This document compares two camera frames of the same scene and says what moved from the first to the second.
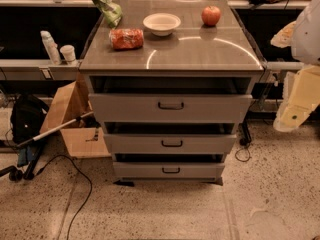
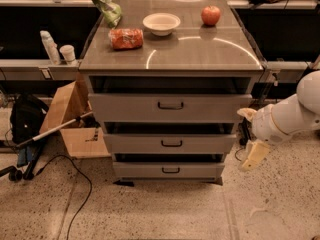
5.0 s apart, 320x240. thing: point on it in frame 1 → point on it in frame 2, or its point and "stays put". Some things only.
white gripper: [307, 39] → [265, 124]
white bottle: [51, 48] stays put
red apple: [210, 15] stays put
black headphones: [14, 174] stays put
